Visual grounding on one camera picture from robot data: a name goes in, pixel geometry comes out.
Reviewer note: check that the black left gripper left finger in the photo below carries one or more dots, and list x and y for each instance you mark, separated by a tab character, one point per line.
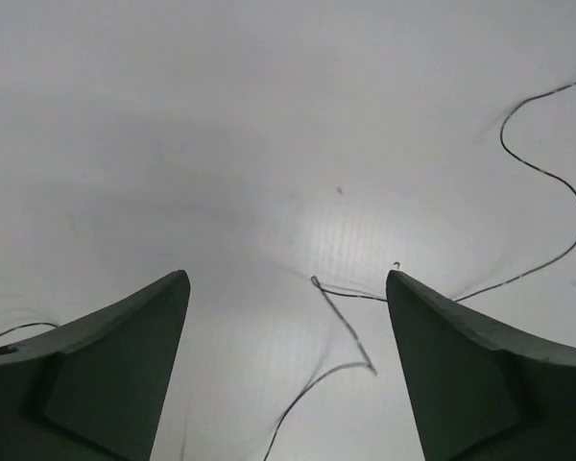
94	389

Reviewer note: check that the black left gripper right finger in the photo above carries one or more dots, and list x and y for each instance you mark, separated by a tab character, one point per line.
481	389

